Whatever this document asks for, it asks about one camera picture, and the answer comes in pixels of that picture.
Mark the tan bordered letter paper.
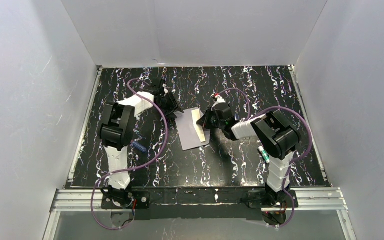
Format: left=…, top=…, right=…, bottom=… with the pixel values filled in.
left=191, top=108, right=206, bottom=143

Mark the lavender paper envelope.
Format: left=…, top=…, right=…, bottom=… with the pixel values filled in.
left=175, top=107, right=211, bottom=151

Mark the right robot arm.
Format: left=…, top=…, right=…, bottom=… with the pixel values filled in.
left=196, top=103, right=301, bottom=208

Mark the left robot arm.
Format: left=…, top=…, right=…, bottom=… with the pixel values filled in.
left=98, top=79, right=182, bottom=207

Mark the blue red screwdriver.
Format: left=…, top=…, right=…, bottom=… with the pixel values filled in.
left=130, top=140, right=148, bottom=153

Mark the white green glue stick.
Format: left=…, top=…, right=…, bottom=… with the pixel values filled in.
left=258, top=146, right=270, bottom=164

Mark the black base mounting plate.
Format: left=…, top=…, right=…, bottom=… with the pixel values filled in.
left=99, top=187, right=299, bottom=224

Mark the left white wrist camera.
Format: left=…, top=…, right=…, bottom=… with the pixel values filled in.
left=160, top=83, right=169, bottom=96

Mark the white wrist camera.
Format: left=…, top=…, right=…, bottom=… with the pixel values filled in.
left=160, top=83, right=169, bottom=96
left=211, top=93, right=226, bottom=109

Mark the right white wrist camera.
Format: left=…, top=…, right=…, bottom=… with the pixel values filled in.
left=211, top=93, right=226, bottom=109

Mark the aluminium frame rail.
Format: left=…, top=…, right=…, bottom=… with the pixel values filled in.
left=43, top=187, right=356, bottom=240

